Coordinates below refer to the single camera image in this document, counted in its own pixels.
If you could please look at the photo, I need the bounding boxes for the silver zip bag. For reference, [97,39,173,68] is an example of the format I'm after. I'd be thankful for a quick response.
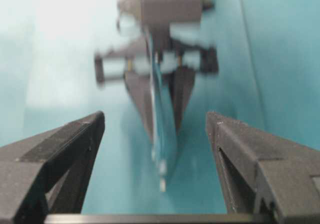
[144,29,178,192]

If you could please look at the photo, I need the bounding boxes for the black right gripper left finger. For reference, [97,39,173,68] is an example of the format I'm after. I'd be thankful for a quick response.
[0,111,105,223]

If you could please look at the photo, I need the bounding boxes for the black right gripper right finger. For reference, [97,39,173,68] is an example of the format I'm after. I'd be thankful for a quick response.
[205,112,320,223]

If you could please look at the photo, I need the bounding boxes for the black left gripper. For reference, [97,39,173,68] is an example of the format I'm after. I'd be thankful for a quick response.
[94,0,219,142]

